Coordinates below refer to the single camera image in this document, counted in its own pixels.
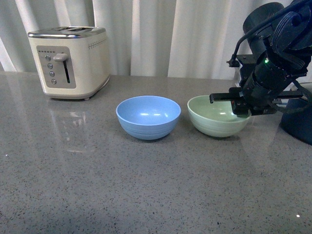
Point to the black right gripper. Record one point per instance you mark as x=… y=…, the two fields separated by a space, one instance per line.
x=263 y=83

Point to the green bowl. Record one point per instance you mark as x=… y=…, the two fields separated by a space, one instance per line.
x=215 y=119

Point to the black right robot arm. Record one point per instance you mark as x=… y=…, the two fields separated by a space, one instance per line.
x=280 y=40

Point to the blue bowl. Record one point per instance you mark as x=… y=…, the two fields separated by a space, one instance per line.
x=148 y=117

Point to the blue saucepan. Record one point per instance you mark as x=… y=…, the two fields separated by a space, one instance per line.
x=299 y=125

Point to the cream two-slot toaster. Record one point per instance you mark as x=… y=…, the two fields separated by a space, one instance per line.
x=72 y=61

